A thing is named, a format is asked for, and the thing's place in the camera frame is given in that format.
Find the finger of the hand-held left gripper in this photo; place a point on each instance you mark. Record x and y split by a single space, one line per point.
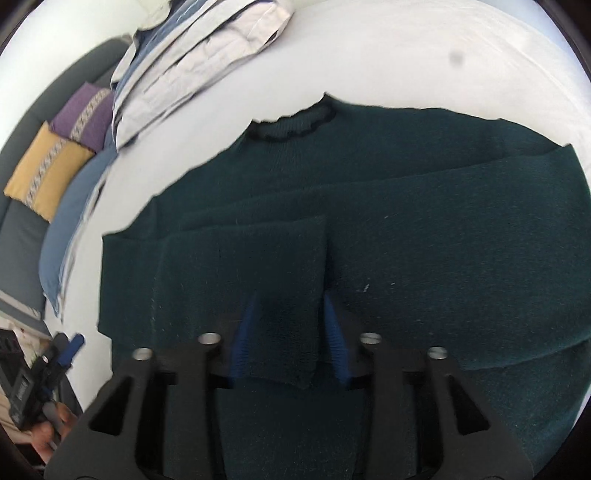
74 347

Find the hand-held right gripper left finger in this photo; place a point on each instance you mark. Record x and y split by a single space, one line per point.
242 347

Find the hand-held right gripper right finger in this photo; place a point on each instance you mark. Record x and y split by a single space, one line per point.
335 342

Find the dark green knit sweater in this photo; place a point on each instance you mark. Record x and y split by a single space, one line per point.
415 207

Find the person's left hand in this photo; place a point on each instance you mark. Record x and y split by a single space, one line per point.
46 434

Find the grey sofa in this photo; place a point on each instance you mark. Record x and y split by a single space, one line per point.
23 258

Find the blue pillow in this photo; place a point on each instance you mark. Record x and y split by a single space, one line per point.
69 221

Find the yellow cushion with patterned band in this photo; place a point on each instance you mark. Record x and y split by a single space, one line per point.
46 170

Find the purple cushion with patterned band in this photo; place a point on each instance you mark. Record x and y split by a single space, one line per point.
85 115

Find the folded grey and blue duvet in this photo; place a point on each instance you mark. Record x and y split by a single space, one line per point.
194 60

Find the white bed sheet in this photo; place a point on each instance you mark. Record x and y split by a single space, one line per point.
415 55

